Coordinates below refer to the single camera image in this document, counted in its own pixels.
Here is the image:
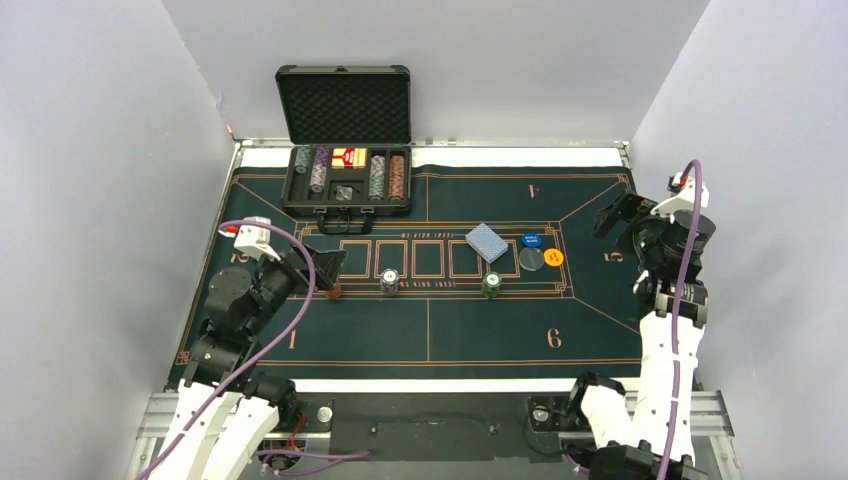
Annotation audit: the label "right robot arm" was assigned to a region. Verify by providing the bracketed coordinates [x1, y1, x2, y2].
[563, 185, 716, 479]

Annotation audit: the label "blue playing card deck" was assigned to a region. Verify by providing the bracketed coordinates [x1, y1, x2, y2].
[465, 223, 509, 264]

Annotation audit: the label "purple chip row in case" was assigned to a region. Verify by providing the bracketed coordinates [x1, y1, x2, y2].
[309, 147, 331, 193]

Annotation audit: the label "red playing card box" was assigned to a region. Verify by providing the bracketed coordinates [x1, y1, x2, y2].
[331, 147, 368, 169]

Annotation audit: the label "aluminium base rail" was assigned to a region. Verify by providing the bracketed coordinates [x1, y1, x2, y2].
[125, 391, 743, 479]

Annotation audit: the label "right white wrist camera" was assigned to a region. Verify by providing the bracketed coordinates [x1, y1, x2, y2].
[650, 170, 697, 218]

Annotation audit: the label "orange poker chip stack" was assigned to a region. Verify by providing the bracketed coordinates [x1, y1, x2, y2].
[325, 283, 343, 300]

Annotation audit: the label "clear bag in case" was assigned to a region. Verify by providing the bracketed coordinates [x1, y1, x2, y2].
[335, 186, 354, 201]

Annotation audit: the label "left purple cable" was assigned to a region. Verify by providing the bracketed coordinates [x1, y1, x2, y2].
[135, 220, 371, 480]

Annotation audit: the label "green poker chip stack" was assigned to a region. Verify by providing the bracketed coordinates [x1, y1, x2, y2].
[481, 271, 502, 299]

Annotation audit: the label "blue small blind button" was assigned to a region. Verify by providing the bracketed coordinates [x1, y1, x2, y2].
[522, 232, 543, 248]

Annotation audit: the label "blue chip row in case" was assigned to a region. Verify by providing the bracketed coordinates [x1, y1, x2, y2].
[368, 155, 386, 201]

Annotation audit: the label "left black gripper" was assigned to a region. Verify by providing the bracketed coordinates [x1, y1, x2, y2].
[246, 239, 347, 334]

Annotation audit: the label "purple cable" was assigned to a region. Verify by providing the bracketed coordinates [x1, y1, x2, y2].
[135, 220, 371, 480]
[655, 159, 705, 480]

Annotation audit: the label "green poker table mat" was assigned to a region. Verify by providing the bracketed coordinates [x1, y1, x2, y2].
[223, 166, 641, 382]

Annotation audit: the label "yellow big blind button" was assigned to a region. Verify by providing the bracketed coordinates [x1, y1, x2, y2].
[543, 248, 565, 267]

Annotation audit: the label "green chip row in case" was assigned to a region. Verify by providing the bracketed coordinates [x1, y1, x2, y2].
[294, 147, 313, 174]

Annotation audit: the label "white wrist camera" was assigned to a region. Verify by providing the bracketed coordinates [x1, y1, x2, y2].
[650, 170, 697, 218]
[226, 225, 281, 261]

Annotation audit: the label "black poker chip case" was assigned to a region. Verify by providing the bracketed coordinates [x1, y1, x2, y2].
[275, 64, 412, 235]

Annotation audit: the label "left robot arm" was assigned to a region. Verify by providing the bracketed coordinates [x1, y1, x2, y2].
[138, 246, 347, 479]

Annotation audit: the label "orange chip row in case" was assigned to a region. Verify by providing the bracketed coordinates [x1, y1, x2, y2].
[389, 155, 406, 201]

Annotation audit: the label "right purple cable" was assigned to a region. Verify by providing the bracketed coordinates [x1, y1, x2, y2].
[655, 159, 705, 480]

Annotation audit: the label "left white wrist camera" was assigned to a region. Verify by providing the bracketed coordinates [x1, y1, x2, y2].
[226, 225, 281, 261]

